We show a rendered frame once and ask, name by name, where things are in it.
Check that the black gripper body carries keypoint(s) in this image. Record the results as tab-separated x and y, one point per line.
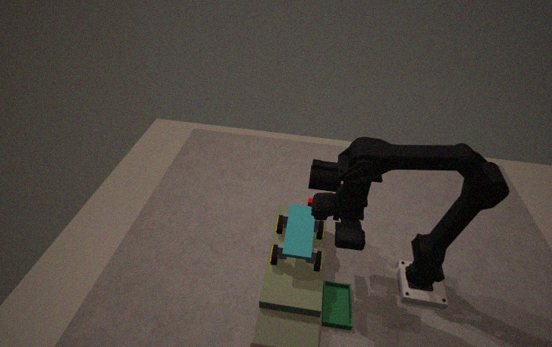
350	235

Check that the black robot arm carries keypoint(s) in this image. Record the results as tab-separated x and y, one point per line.
368	158

